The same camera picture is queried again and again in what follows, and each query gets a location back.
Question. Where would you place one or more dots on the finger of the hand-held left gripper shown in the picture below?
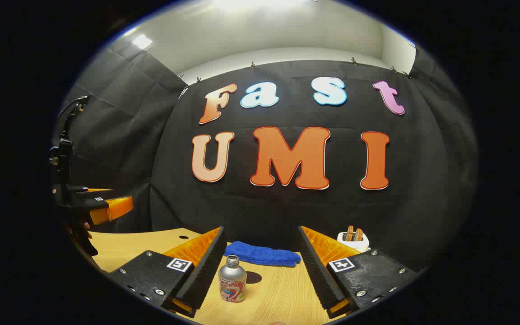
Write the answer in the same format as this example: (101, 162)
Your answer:
(90, 191)
(93, 203)

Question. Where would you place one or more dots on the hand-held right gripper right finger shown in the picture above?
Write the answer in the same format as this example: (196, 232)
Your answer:
(318, 275)

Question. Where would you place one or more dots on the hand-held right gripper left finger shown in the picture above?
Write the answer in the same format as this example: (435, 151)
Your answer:
(206, 275)

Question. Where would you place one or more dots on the silver water bottle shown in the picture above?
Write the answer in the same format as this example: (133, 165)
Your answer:
(232, 280)

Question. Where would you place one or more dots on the dark round coaster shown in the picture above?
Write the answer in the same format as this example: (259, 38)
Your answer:
(254, 277)

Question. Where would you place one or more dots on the white toaster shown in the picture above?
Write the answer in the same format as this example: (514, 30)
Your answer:
(359, 243)

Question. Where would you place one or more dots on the toast slice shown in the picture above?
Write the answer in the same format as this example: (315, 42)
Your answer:
(359, 234)
(350, 233)

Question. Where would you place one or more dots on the blue towel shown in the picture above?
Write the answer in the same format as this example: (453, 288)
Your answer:
(264, 255)

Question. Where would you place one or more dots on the black backdrop cloth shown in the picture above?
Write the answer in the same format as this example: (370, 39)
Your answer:
(287, 212)

